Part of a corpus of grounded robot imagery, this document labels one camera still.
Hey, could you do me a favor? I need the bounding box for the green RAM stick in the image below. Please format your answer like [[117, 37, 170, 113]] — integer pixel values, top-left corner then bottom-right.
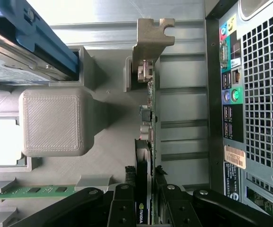
[[0, 185, 77, 197]]

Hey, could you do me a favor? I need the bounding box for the grey printed parts rack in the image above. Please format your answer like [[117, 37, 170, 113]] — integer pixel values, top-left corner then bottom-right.
[[0, 46, 162, 227]]

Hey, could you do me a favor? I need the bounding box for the silver CPU chip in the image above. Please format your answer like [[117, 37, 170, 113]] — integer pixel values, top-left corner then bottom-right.
[[0, 118, 21, 167]]

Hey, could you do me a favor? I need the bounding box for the black open PC case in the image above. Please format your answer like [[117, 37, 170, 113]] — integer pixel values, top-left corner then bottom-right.
[[204, 0, 273, 216]]

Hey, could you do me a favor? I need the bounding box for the hard disk in blue caddy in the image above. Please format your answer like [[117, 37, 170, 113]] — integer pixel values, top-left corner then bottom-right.
[[0, 0, 79, 86]]

